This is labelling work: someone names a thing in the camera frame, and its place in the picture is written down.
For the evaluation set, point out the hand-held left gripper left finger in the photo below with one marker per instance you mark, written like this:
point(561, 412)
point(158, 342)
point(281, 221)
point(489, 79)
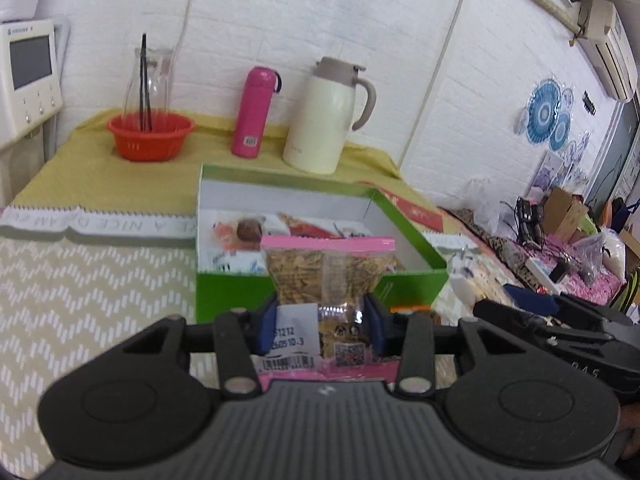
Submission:
point(266, 325)

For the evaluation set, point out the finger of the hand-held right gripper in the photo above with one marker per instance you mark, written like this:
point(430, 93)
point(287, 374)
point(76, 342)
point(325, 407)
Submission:
point(532, 300)
point(515, 319)

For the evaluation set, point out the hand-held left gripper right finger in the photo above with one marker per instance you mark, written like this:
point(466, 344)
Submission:
point(374, 325)

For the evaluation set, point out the orange clear snack pack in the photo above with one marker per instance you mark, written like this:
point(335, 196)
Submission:
point(410, 308)

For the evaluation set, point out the green cardboard box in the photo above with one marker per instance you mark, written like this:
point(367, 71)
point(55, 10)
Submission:
point(220, 295)

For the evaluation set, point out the white cartoon snack packet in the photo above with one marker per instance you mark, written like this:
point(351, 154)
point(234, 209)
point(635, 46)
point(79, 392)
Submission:
point(235, 262)

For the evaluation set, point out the clear seed pack pink header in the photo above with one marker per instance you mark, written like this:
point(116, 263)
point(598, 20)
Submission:
point(320, 270)

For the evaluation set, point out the red packet with white labels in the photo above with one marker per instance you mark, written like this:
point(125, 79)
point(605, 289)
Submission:
point(315, 229)

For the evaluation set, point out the white power strip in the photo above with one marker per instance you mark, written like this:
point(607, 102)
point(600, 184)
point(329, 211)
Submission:
point(542, 272)

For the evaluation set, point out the leopard patterned blanket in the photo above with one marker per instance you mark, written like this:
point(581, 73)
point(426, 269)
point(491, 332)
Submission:
point(505, 250)

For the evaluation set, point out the white plastic bag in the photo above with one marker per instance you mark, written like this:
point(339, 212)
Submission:
point(462, 280)

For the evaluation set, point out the black charger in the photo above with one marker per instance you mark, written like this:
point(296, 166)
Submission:
point(529, 217)

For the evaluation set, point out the clear bag with white contents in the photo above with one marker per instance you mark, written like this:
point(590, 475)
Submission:
point(602, 252)

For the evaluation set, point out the brown cardboard box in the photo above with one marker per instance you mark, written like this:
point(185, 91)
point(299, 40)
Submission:
point(565, 212)

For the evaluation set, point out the crumpled clear plastic bag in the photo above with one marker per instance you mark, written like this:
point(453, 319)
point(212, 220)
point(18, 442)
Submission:
point(477, 202)

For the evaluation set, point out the red envelope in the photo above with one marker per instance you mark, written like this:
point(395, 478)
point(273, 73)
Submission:
point(415, 210)

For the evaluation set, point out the small blue paper fan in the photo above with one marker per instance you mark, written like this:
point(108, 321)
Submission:
point(561, 130)

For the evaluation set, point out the patterned tablecloth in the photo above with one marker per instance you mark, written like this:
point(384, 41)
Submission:
point(90, 285)

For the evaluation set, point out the cream thermal jug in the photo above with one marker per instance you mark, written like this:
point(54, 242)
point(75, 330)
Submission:
point(320, 120)

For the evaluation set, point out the pink thermos bottle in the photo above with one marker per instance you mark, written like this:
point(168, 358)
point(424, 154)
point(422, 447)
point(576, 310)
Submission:
point(252, 110)

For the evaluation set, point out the red plastic basket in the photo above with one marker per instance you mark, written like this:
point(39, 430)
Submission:
point(150, 137)

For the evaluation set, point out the yellow cloth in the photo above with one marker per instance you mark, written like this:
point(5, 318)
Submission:
point(90, 170)

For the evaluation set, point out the white air conditioner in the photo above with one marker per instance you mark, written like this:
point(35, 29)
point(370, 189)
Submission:
point(607, 45)

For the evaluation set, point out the glass carafe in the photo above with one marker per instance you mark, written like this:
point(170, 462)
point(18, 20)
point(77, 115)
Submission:
point(160, 80)

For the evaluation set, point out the white water dispenser with screen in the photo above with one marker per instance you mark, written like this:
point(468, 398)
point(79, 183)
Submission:
point(25, 75)

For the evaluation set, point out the wall picture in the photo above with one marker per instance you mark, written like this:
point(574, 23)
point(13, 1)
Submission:
point(550, 170)

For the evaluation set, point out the blue decorative wall plates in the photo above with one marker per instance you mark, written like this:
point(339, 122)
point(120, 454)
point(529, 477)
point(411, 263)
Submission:
point(542, 110)

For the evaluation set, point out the white wall conduit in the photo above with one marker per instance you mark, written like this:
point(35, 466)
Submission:
point(440, 55)

